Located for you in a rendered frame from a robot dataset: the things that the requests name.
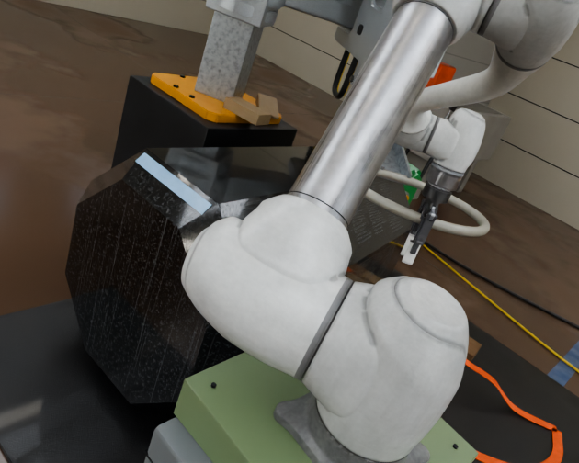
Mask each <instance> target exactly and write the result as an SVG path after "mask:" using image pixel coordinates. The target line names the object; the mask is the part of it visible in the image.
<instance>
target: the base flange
mask: <svg viewBox="0 0 579 463"><path fill-rule="evenodd" d="M196 82H197V77H194V76H184V75H183V74H180V75H176V74H168V73H153V74H152V77H151V83H152V84H153V85H155V86H157V87H158V88H160V89H161V90H163V91H164V92H166V93H167V94H168V95H170V96H171V97H173V98H174V99H176V100H177V101H179V102H180V103H182V104H183V105H185V106H186V107H188V108H189V109H191V110H192V111H194V112H195V113H197V114H198V115H200V116H201V117H203V118H204V119H206V120H209V121H212V122H216V123H250V122H249V121H247V120H245V119H242V118H241V117H239V116H237V115H235V114H233V113H232V112H231V111H229V110H227V109H225V108H224V107H223V104H224V102H222V101H220V100H218V99H215V98H213V97H210V96H206V95H204V94H201V93H200V92H197V91H195V85H196ZM243 99H244V100H246V101H248V102H249V103H251V104H253V105H255V106H256V103H255V101H256V99H255V98H253V97H251V96H249V95H248V94H247V93H244V95H243ZM278 116H279V119H273V118H271V119H270V121H269V124H279V123H280V120H281V114H279V113H278Z"/></svg>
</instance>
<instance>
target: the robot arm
mask: <svg viewBox="0 0 579 463"><path fill-rule="evenodd" d="M578 23H579V0H392V19H391V21H390V22H389V24H388V26H387V27H386V29H385V30H384V31H383V33H382V35H381V36H380V39H379V40H378V42H377V44H376V45H375V47H374V49H373V50H372V52H371V54H370V56H369V57H368V59H367V60H366V62H365V64H364V65H363V67H362V69H361V70H360V72H359V74H358V76H357V78H356V79H355V81H354V83H353V84H352V87H351V88H350V90H349V92H348V93H347V95H346V97H345V99H344V101H343V102H342V104H341V106H340V107H339V109H338V110H337V111H336V113H335V115H334V117H333V119H332V120H331V122H330V124H329V126H328V127H327V129H326V131H325V132H324V135H323V136H322V138H321V139H320V140H319V142H318V144H317V145H316V147H315V149H314V150H313V152H312V154H311V156H310V158H309V159H308V161H307V163H306V164H305V165H304V167H303V168H302V170H301V173H300V174H299V176H298V178H297V179H296V181H295V183H294V184H293V186H292V188H291V189H290V191H289V193H288V194H287V195H279V196H276V197H272V198H269V199H266V200H264V201H262V202H261V203H260V205H259V206H258V207H257V208H256V209H255V210H253V211H252V212H251V213H250V214H249V215H248V216H246V217H245V218H244V220H240V219H238V218H236V217H229V218H225V219H222V220H218V221H215V222H214V223H213V224H211V225H210V226H209V227H208V228H206V229H205V230H204V231H202V232H201V233H200V234H199V235H198V237H197V238H196V239H195V241H194V242H193V243H192V245H191V247H190V249H189V251H188V253H187V256H186V259H185V262H184V264H183V268H182V273H181V282H182V285H183V287H184V289H185V291H186V293H187V295H188V296H189V298H190V300H191V301H192V303H193V304H194V306H195V307H196V309H197V310H198V311H199V312H200V314H201V315H202V316H203V317H204V318H205V319H206V320H207V322H208V323H209V324H210V325H211V326H212V327H213V328H214V329H216V330H217V331H218V333H219V334H220V335H221V336H222V337H224V338H225V339H226V340H228V341H229V342H231V343H232V344H234V345H236V346H237V347H239V348H240V349H242V350H243V351H245V352H246V353H247V354H249V355H250V356H253V357H254V358H256V359H258V360H260V361H261V362H263V363H265V364H267V365H269V366H271V367H273V368H275V369H277V370H280V371H282V372H284V373H286V374H288V375H291V376H292V377H294V378H296V379H298V380H301V382H302V383H303V384H304V385H305V386H306V388H307V389H308V390H309V391H310V392H309V393H307V394H305V395H303V396H301V397H299V398H298V399H295V400H291V401H282V402H280V403H279V404H278V405H277V406H276V408H275V410H274V412H273V415H274V418H275V420H276V421H277V422H278V423H279V424H280V425H281V426H283V427H284V428H285V429H286V430H288V431H289V433H290V434H291V435H292V436H293V437H294V439H295V440H296V441H297V443H298V444H299V445H300V447H301V448H302V450H303V451H304V452H305V453H306V455H307V456H308V457H309V459H310V460H311V461H312V463H427V462H428V460H429V459H430V454H429V451H428V450H427V448H426V447H425V446H424V445H423V444H422V443H420V441H421V440H422V439H423V438H424V437H425V436H426V434H427V433H428V432H429V431H430V430H431V429H432V427H433V426H434V425H435V424H436V422H437V421H438V420H439V418H440V417H441V415H442V414H443V412H444V411H445V410H446V409H447V407H448V405H449V404H450V402H451V401H452V399H453V397H454V395H455V394H456V392H457V390H458V388H459V386H460V382H461V379H462V375H463V371H464V367H465V362H466V358H467V353H468V345H469V326H468V319H467V316H466V313H465V311H464V309H463V308H462V307H461V306H460V304H459V303H458V302H457V301H456V300H455V298H454V297H453V296H452V295H450V294H449V293H448V292H447V291H446V290H445V289H443V288H442V287H440V286H438V285H437V284H435V283H432V282H430V281H428V280H425V279H421V278H415V277H407V276H401V277H387V278H384V279H381V280H380V281H378V282H377V283H376V284H375V285H374V284H368V283H362V282H356V281H353V280H352V279H350V278H348V277H346V276H345V274H346V271H347V267H348V263H349V260H350V257H351V255H352V248H351V242H350V239H349V235H348V232H347V227H348V225H349V223H350V221H352V219H353V217H354V215H355V213H356V212H357V210H358V207H359V205H360V204H361V202H362V200H363V198H364V197H365V196H366V194H367V192H368V190H369V188H370V186H371V184H372V182H373V180H374V178H375V177H376V175H377V173H378V172H379V170H380V168H381V166H382V164H383V162H384V161H385V159H386V157H387V155H388V153H389V152H390V150H391V148H392V146H393V145H394V143H395V144H398V145H400V146H403V147H404V148H407V149H410V150H415V151H419V152H423V153H425V154H427V155H429V156H431V157H432V158H434V160H433V162H432V164H431V166H430V168H429V170H428V173H427V175H426V180H427V181H428V182H426V184H425V186H424V189H423V191H422V194H423V196H424V197H426V199H422V203H421V206H420V208H419V210H418V211H417V212H419V213H422V214H421V217H420V219H421V221H420V223H419V224H418V223H415V222H413V224H412V226H411V228H410V233H409V236H408V238H407V240H406V242H405V244H404V247H403V249H402V251H401V255H403V260H402V262H404V263H406V264H408V265H412V264H413V262H414V259H415V257H416V255H417V253H418V251H419V249H420V246H421V245H424V243H425V241H426V238H427V236H428V234H429V232H430V230H431V228H432V226H433V224H434V222H435V220H436V219H437V212H438V205H439V204H441V203H442V204H447V203H448V200H449V198H450V196H451V194H452V192H451V191H456V190H457V188H458V186H459V184H460V181H461V179H462V177H463V176H464V173H465V172H466V170H467V168H468V167H469V166H470V165H471V163H472V162H473V160H474V158H475V157H476V155H477V153H478V151H479V149H480V146H481V144H482V140H483V135H484V132H485V119H484V117H483V116H482V115H481V114H479V113H477V112H475V111H472V110H469V109H466V108H460V109H458V110H457V111H455V112H454V113H453V114H451V116H450V118H449V119H443V118H440V117H437V116H435V115H433V114H432V112H431V111H430V110H435V109H441V108H446V107H456V106H463V105H469V104H474V103H480V102H483V101H487V100H491V99H494V98H497V97H499V96H502V95H504V94H506V93H508V92H509V91H511V90H512V89H514V88H515V87H516V86H518V85H519V84H520V83H521V82H523V81H524V80H525V79H526V78H528V77H529V76H530V75H531V74H533V73H534V72H536V71H537V70H538V69H539V68H540V67H542V66H543V65H544V64H545V63H546V62H547V61H548V60H549V59H550V58H551V57H552V56H554V55H555V54H556V53H557V52H558V51H559V50H560V49H561V48H562V46H563V45H564V44H565V43H566V41H567V40H568V39H569V38H570V37H571V35H572V34H573V31H574V30H575V28H576V26H577V25H578ZM469 31H470V32H473V33H475V34H478V35H480V36H482V37H484V38H486V39H488V40H490V41H491V42H493V43H494V53H493V57H492V60H491V64H490V66H489V67H488V68H487V69H486V70H484V71H482V72H480V73H476V74H473V75H470V76H466V77H462V78H460V79H456V80H452V81H449V82H446V83H442V84H439V85H433V86H429V87H427V88H425V87H426V84H427V83H428V81H429V79H430V77H431V75H432V74H433V72H434V71H435V69H436V67H437V65H438V63H439V61H440V59H441V58H442V56H443V54H444V52H445V50H446V48H447V47H448V46H450V45H452V44H454V43H456V42H457V41H458V40H460V39H461V38H462V37H463V36H464V35H465V34H467V33H468V32H469ZM424 217H425V218H424ZM353 282H354V283H353ZM352 284H353V285H352ZM351 286H352V287H351Z"/></svg>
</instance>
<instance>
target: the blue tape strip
mask: <svg viewBox="0 0 579 463"><path fill-rule="evenodd" d="M135 162H136V163H138V164H139V165H140V166H142V167H143V168H144V169H145V170H147V171H148V172H149V173H150V174H152V175H153V176H154V177H156V178H157V179H158V180H159V181H161V182H162V183H163V184H164V185H166V186H167V187H168V188H170V189H171V190H172V191H173V192H174V193H176V194H177V195H178V196H179V197H181V198H182V199H183V200H185V201H186V202H187V203H188V204H189V205H190V206H191V207H192V208H194V209H195V210H196V211H198V212H199V213H200V214H201V215H202V214H203V213H204V212H205V211H206V210H207V209H208V208H209V207H210V206H211V204H210V203H209V202H208V201H207V200H206V199H204V198H203V197H201V196H200V195H199V194H198V193H196V192H195V191H194V190H192V189H191V188H190V187H189V186H187V185H186V184H184V183H183V182H182V181H181V180H179V179H178V178H177V177H175V176H174V175H173V174H171V173H170V172H169V171H167V170H166V169H165V168H164V167H162V166H161V165H160V164H159V163H157V162H156V161H155V160H154V159H153V158H151V157H150V156H149V155H148V154H146V153H144V154H143V155H142V156H140V157H139V158H138V159H137V160H136V161H135Z"/></svg>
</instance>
